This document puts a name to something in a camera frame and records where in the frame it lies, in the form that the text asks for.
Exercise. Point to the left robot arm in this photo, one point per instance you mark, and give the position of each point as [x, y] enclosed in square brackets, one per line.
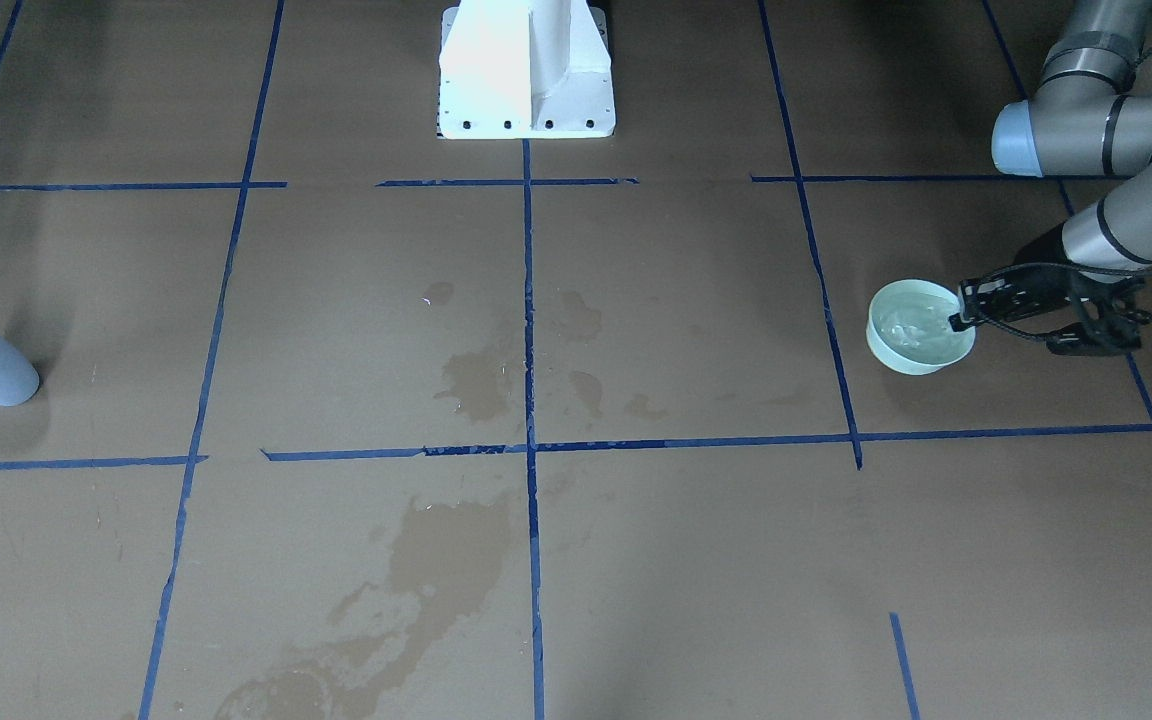
[1083, 120]

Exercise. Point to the mint green bowl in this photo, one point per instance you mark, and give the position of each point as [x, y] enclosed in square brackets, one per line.
[909, 327]

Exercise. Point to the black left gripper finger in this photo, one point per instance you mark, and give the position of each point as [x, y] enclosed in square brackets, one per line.
[1007, 290]
[1001, 312]

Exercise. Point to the white pedestal column base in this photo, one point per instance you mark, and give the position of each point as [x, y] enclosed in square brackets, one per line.
[525, 69]

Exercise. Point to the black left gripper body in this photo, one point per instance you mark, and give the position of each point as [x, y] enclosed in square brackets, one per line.
[1037, 288]

